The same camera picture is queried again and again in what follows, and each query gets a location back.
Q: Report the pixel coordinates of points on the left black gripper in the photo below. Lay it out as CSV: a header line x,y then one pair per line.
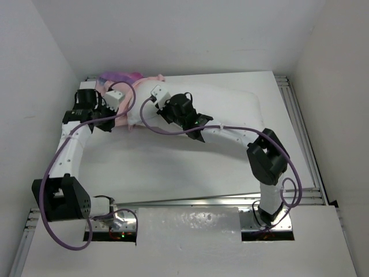
x,y
102,105

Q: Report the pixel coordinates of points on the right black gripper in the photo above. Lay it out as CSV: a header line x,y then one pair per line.
x,y
163,111

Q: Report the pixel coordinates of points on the pink purple pillowcase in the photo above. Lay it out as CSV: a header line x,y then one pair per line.
x,y
135,89

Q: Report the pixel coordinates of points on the white pillow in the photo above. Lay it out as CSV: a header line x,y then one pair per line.
x,y
229,107

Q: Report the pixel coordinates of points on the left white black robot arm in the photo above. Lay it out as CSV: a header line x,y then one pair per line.
x,y
62,196

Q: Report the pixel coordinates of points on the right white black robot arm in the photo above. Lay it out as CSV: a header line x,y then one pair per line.
x,y
267,164

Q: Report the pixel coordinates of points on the white front cover board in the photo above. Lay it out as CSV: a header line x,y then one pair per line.
x,y
202,242

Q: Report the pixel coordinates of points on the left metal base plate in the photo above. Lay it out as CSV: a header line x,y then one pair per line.
x,y
121,221

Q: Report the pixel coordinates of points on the metal base plate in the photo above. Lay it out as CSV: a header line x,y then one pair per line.
x,y
251,220
121,221

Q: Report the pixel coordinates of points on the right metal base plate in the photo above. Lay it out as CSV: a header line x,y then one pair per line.
x,y
251,220

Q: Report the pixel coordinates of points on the aluminium frame rail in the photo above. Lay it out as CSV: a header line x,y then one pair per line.
x,y
316,195

